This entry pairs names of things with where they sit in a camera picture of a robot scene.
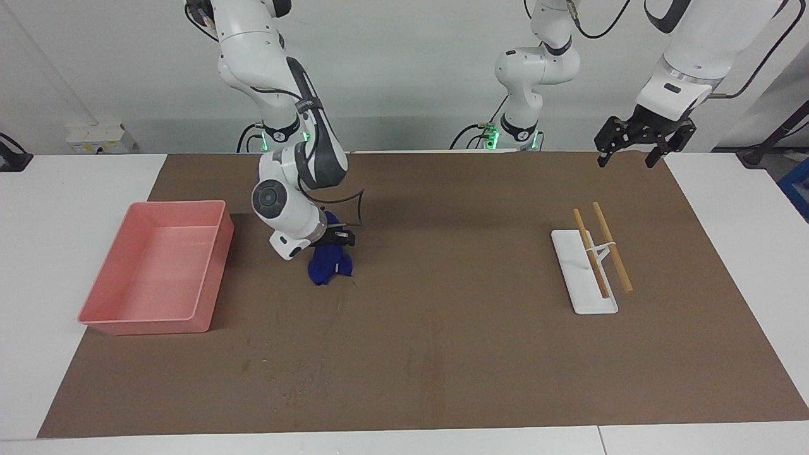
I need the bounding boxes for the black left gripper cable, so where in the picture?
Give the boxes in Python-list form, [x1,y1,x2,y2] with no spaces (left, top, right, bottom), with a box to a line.
[566,0,805,100]

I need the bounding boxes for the black base cable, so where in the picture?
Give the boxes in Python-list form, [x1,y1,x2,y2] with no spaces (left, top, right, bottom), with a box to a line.
[236,122,267,153]
[449,95,510,151]

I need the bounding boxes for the blue box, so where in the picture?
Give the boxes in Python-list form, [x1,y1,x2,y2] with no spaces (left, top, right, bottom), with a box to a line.
[777,157,809,222]

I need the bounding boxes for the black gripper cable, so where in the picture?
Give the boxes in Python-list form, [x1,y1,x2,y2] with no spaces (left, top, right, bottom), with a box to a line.
[566,0,805,100]
[185,0,368,229]

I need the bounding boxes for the white towel rack base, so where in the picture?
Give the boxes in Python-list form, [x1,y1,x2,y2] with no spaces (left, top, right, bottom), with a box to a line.
[550,228,619,316]

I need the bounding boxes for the black stand foot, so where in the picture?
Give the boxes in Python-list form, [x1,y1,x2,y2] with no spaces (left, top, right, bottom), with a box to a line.
[0,132,34,173]

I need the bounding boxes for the blue towel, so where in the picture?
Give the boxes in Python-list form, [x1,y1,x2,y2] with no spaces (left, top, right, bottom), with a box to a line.
[307,243,355,287]

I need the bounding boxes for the black tripod stand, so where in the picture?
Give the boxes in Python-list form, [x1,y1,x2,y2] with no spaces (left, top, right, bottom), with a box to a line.
[736,100,809,169]

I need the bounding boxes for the white power strip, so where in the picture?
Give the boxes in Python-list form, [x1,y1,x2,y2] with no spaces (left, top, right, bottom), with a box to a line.
[66,123,135,155]

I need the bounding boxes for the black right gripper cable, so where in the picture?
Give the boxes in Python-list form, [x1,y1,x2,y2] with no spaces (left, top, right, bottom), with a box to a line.
[185,0,368,229]

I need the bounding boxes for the pink plastic bin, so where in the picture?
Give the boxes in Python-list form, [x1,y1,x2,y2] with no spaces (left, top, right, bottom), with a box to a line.
[76,200,236,336]

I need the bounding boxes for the wooden rod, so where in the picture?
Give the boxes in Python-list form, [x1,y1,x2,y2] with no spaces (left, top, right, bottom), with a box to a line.
[573,208,611,300]
[592,202,634,294]

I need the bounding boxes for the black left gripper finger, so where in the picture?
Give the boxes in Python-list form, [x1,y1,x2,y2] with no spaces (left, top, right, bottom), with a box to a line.
[593,116,633,169]
[644,122,698,169]

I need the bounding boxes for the brown table mat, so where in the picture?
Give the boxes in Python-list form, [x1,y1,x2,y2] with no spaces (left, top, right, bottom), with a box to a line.
[36,151,809,439]

